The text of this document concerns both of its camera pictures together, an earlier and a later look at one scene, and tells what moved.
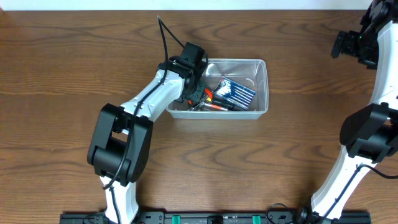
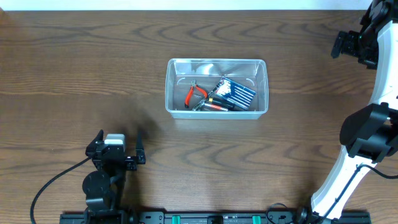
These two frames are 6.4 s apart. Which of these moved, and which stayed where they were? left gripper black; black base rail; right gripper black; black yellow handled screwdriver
Moved: left gripper black
Stayed: right gripper black; black yellow handled screwdriver; black base rail
